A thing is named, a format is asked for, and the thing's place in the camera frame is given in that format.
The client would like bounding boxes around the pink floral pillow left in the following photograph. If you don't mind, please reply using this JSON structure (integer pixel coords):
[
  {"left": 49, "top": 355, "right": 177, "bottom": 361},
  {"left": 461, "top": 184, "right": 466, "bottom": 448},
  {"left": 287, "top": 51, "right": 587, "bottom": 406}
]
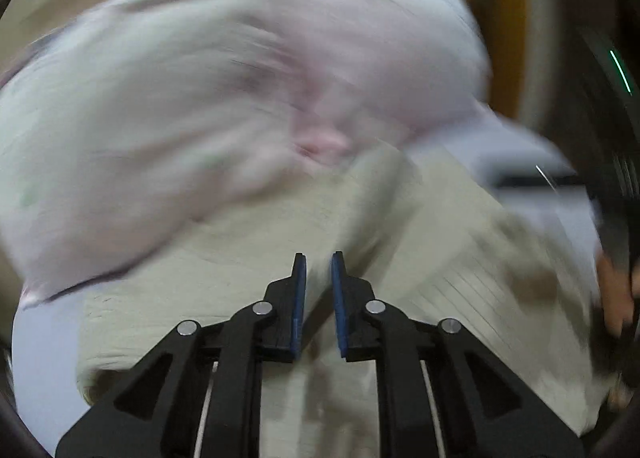
[{"left": 0, "top": 0, "right": 362, "bottom": 309}]

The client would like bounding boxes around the beige cable-knit sweater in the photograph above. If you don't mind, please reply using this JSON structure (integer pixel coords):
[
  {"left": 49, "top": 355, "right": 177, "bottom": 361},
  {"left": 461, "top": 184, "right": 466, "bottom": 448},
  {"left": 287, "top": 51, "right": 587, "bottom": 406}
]
[{"left": 76, "top": 144, "right": 610, "bottom": 457}]

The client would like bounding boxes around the pink floral pillow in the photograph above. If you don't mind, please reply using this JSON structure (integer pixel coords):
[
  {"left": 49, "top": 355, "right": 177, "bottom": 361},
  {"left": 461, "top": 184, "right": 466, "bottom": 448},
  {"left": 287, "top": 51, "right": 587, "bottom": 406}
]
[
  {"left": 0, "top": 0, "right": 362, "bottom": 309},
  {"left": 265, "top": 0, "right": 490, "bottom": 157}
]

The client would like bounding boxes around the person's hand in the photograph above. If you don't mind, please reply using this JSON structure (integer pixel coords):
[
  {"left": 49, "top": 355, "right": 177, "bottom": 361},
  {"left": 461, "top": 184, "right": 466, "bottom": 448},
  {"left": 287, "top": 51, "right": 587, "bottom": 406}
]
[{"left": 596, "top": 252, "right": 639, "bottom": 338}]

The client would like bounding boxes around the pink floral pillow right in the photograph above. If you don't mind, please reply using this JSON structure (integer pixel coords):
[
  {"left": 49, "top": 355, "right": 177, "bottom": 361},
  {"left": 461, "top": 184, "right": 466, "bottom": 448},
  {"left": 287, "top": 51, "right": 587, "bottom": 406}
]
[{"left": 265, "top": 0, "right": 490, "bottom": 157}]

